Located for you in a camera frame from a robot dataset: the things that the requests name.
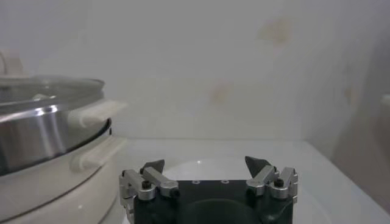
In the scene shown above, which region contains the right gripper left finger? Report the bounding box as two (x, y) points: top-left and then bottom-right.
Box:
(119, 159), (180, 211)

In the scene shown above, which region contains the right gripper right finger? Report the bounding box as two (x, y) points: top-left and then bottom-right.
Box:
(244, 155), (299, 204)

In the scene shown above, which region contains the glass pot lid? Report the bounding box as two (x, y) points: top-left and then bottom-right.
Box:
(0, 48), (106, 115)

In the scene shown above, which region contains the steel steamer basket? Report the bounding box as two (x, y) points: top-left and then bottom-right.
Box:
(0, 99), (128, 177)

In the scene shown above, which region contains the white round plate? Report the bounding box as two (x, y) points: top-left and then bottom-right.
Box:
(121, 158), (333, 224)

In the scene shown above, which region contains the cream electric pot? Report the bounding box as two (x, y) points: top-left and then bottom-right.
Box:
(0, 129), (129, 224)

